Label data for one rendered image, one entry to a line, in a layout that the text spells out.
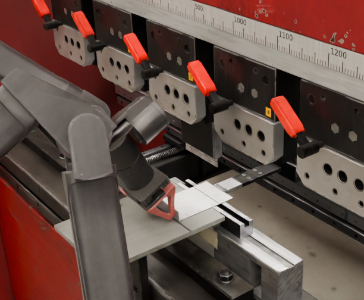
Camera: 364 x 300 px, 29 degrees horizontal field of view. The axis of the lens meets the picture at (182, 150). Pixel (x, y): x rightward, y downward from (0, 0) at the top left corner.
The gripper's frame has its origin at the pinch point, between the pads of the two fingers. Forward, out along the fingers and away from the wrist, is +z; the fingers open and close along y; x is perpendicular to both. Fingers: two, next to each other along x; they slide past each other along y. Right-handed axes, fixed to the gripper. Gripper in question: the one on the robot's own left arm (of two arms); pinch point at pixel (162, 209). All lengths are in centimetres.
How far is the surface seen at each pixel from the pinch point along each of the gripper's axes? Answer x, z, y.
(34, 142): 4, 10, 64
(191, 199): -5.9, 4.5, 1.0
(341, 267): -57, 144, 60
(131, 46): -15.2, -24.1, 10.7
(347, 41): -25, -32, -37
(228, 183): -14.1, 8.4, 0.9
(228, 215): -7.9, 5.8, -7.7
